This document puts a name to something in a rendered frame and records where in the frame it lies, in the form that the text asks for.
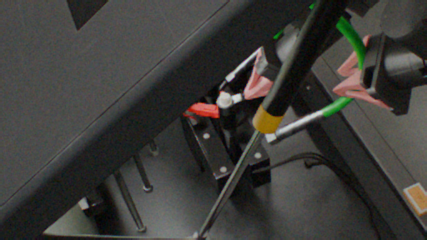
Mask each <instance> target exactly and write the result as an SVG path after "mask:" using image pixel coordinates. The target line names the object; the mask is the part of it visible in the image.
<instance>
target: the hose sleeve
mask: <svg viewBox="0 0 427 240"><path fill-rule="evenodd" d="M325 119H327V117H325V116H324V114H323V113H322V107H321V108H319V109H316V110H314V111H312V112H308V114H306V115H304V116H302V117H300V118H299V119H295V120H293V121H292V122H288V123H286V124H285V125H283V126H282V127H279V128H278V129H276V137H277V138H278V139H280V140H282V139H285V138H288V137H289V136H293V135H294V134H295V133H298V132H301V131H302V130H304V129H306V128H309V127H311V126H314V125H315V124H316V123H321V122H322V121H323V120H325Z"/></svg>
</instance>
